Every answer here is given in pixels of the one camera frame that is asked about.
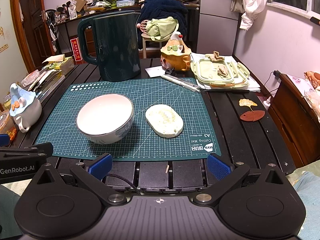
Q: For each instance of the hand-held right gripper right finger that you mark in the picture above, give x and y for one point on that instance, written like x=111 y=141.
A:
x=218 y=166

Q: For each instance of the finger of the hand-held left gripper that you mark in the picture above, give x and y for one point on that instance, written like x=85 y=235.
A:
x=3 y=140
x=27 y=150

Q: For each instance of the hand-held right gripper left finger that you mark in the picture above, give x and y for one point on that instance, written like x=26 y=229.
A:
x=101 y=165

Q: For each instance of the white ceramic bowl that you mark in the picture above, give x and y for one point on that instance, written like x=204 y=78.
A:
x=105 y=115

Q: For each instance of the white oval sponge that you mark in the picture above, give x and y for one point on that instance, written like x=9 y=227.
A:
x=163 y=120

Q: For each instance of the orange plastic container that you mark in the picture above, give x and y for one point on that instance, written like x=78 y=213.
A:
x=6 y=125

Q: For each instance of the dark green cloth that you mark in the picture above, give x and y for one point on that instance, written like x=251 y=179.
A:
x=7 y=205

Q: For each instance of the clear plastic pouch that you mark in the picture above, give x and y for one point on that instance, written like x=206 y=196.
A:
x=30 y=78

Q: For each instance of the stack of books and papers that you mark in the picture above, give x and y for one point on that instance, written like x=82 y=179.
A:
x=52 y=82

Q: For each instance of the white glue bottle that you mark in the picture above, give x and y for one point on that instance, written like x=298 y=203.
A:
x=266 y=103

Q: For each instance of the brown wooden cabinet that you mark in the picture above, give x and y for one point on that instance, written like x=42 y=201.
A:
x=287 y=120

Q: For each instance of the stack of white papers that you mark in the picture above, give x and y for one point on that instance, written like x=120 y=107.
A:
x=253 y=84

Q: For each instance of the clear pen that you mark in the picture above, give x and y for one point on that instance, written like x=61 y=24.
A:
x=190 y=82

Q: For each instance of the stack of pale green lids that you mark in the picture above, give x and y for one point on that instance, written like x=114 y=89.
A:
x=246 y=81

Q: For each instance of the pale cloth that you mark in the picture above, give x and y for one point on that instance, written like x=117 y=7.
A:
x=307 y=185

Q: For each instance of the medium pale green container lid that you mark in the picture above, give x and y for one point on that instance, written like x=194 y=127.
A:
x=240 y=76

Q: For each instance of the green cutting mat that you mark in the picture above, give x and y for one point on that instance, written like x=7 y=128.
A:
x=160 y=92

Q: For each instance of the yellow green carton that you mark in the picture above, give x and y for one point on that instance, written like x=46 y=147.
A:
x=65 y=63

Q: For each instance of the small pale green container lid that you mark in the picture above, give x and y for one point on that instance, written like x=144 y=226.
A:
x=212 y=71

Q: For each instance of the tan folded fabric scrap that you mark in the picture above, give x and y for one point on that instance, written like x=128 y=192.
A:
x=222 y=70

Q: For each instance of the white pen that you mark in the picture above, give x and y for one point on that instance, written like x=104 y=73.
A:
x=175 y=80

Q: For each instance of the black binder clip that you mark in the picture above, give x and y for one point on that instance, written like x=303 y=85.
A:
x=170 y=71

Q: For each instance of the white paper card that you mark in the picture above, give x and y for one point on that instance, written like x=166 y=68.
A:
x=155 y=71

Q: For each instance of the beige crumpled fabric scrap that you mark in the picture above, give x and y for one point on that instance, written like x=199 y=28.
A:
x=217 y=56

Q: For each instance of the orange bear ceramic mug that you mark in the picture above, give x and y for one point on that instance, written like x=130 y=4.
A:
x=175 y=63

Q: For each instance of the red sign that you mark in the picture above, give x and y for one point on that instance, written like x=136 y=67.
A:
x=76 y=50

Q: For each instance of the clear plastic bag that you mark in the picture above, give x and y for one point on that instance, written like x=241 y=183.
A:
x=312 y=98

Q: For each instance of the dark green kettle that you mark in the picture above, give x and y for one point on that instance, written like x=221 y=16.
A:
x=117 y=50

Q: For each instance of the pale wooden stool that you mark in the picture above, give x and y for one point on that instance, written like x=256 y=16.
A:
x=144 y=47

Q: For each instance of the brown wooden door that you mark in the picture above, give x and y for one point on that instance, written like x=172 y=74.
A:
x=32 y=17

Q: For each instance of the orange plush toy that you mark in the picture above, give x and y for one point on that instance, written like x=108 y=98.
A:
x=312 y=77

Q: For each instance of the cluttered wooden desk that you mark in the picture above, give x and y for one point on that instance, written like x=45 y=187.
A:
x=65 y=22

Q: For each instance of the grey refrigerator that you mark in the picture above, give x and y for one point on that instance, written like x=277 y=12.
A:
x=215 y=30

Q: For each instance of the light green bag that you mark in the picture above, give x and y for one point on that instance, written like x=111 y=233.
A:
x=160 y=27

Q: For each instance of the clear plastic box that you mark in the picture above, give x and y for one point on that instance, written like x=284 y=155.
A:
x=126 y=3

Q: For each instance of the white hanging clothes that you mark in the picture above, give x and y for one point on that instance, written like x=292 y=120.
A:
x=255 y=5

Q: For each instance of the dark blue fleece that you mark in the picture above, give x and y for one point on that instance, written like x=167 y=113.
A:
x=165 y=8

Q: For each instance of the black wall charger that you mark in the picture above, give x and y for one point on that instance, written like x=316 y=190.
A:
x=276 y=73

